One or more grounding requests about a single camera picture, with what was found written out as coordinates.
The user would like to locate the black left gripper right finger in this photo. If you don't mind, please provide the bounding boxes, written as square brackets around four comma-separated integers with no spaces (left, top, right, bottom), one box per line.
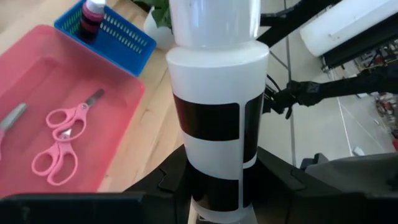
[252,146,339,224]

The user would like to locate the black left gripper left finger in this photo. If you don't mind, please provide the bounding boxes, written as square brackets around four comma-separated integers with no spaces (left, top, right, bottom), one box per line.
[124,144,194,224]

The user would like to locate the white paint bottle black label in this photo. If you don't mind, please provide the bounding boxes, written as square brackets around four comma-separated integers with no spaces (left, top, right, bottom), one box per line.
[165,0,271,224]

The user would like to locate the pink scissors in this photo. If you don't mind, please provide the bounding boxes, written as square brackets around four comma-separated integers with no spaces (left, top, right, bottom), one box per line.
[0,101,28,161]
[30,129,79,187]
[45,88,106,143]

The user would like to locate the magenta paint bottle white cap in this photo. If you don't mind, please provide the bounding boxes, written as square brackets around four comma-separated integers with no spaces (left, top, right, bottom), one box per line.
[77,0,107,43]

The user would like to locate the grey rounded object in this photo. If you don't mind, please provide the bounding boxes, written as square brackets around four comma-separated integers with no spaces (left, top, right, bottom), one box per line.
[300,151,398,195]

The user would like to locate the pink translucent plastic tray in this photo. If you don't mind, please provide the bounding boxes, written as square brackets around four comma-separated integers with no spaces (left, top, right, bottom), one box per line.
[0,24,146,200]

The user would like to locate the blue plastic basket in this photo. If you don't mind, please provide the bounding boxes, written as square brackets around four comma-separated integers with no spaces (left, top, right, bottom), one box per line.
[53,0,158,78]

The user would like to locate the green leafy plant white pot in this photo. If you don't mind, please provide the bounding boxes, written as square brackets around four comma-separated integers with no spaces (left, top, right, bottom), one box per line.
[132,0,175,51]

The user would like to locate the black desk bar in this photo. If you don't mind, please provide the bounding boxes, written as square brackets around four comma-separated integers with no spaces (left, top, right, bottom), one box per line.
[322,14,398,70]

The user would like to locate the black jointed arm with cables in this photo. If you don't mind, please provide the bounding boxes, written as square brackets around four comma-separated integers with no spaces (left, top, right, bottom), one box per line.
[262,63,398,121]

